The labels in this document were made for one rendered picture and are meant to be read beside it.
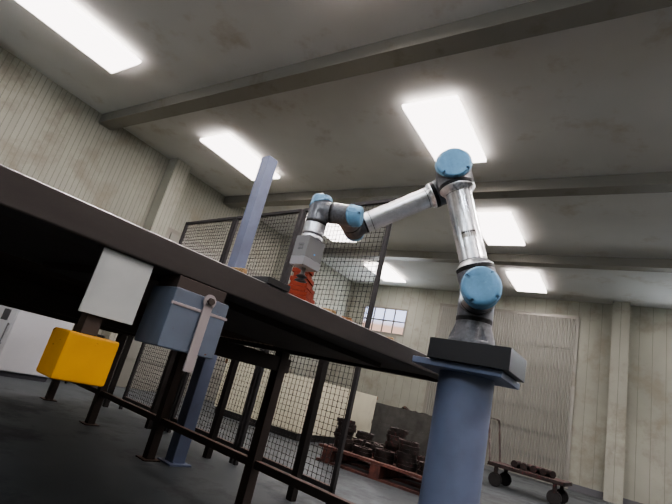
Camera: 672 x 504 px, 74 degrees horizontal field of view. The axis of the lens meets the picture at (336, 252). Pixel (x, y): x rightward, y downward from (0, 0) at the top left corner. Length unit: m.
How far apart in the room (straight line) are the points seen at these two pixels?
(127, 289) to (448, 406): 0.96
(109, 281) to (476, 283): 0.96
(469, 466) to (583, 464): 9.32
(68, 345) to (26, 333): 5.56
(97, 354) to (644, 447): 10.32
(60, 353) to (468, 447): 1.07
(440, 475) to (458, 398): 0.22
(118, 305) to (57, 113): 6.72
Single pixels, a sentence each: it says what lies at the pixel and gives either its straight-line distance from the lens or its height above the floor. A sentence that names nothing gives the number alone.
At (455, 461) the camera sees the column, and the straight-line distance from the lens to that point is 1.44.
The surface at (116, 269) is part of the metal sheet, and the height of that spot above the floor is 0.82.
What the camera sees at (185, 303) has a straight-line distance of 0.95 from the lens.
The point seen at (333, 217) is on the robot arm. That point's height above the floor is 1.26.
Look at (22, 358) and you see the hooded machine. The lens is 6.47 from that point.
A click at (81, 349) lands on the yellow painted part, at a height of 0.67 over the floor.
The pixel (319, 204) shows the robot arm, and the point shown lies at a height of 1.30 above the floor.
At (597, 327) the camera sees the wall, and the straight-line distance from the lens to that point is 11.02.
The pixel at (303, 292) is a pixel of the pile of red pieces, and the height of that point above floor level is 1.16.
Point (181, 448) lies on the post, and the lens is 3.47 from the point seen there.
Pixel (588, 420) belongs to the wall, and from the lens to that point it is 10.75.
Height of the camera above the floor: 0.71
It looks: 17 degrees up
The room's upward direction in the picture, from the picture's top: 14 degrees clockwise
